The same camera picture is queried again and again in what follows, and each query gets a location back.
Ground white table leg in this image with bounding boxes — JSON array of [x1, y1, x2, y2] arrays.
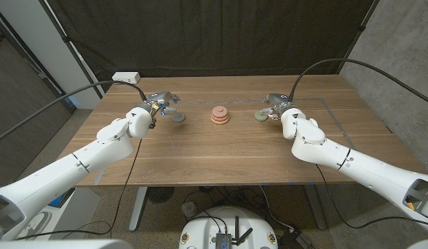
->
[[128, 186, 149, 232]]

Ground black tangled floor cables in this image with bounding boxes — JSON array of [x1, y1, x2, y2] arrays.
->
[[182, 186, 270, 222]]

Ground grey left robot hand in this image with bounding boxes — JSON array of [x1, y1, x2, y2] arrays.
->
[[142, 91, 182, 122]]

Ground black fabric backdrop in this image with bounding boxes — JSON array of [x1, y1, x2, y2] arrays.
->
[[46, 0, 377, 91]]

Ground black power adapter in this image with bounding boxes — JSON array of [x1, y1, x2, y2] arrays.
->
[[277, 227, 313, 249]]

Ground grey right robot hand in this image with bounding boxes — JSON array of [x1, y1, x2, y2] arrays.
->
[[261, 92, 297, 120]]

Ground white power strip box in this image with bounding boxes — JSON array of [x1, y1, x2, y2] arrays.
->
[[111, 71, 141, 85]]

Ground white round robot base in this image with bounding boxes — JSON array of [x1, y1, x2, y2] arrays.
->
[[178, 206, 279, 249]]

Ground thin black wrist wire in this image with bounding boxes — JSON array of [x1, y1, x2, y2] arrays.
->
[[315, 164, 428, 230], [15, 138, 144, 241]]

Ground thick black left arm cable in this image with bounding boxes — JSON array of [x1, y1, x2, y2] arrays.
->
[[0, 80, 148, 146]]

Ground grey round floor puck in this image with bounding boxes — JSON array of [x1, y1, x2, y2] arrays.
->
[[181, 201, 198, 218]]

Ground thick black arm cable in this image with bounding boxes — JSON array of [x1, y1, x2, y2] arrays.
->
[[0, 80, 148, 146], [288, 57, 428, 107]]

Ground black round floor fan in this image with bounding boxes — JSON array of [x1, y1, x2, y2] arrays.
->
[[147, 186, 175, 204]]

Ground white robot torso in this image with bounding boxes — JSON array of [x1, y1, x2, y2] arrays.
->
[[0, 239, 133, 249]]

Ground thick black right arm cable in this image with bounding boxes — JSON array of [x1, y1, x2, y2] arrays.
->
[[288, 57, 428, 107]]

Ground grey table leg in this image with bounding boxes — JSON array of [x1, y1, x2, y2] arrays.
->
[[304, 185, 328, 231]]

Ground grey antenna radio module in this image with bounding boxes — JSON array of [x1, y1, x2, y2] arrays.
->
[[215, 216, 254, 249]]

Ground black backdrop stand pole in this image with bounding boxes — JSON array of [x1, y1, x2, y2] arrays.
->
[[38, 0, 106, 98], [336, 0, 380, 75]]

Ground thin black right wrist wire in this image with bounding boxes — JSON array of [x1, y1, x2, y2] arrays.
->
[[315, 164, 428, 230]]

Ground thin black left wrist wire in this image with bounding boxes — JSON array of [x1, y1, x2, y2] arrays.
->
[[15, 138, 144, 241]]

